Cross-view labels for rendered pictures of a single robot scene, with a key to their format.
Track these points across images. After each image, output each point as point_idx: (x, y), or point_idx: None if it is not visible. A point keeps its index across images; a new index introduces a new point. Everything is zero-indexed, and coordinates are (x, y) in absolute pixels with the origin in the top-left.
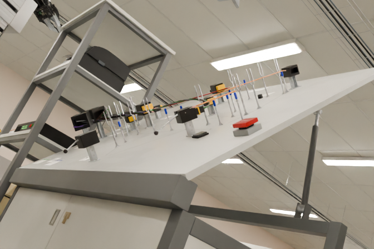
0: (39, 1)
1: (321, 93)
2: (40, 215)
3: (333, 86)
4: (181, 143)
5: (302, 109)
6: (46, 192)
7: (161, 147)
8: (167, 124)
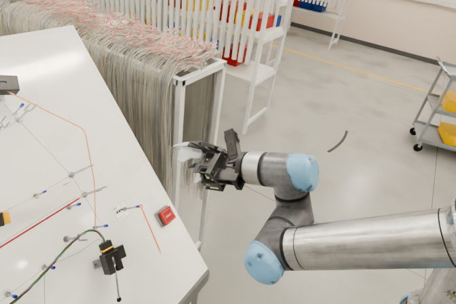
0: None
1: (102, 121)
2: None
3: (91, 101)
4: (123, 274)
5: (146, 164)
6: None
7: (110, 297)
8: None
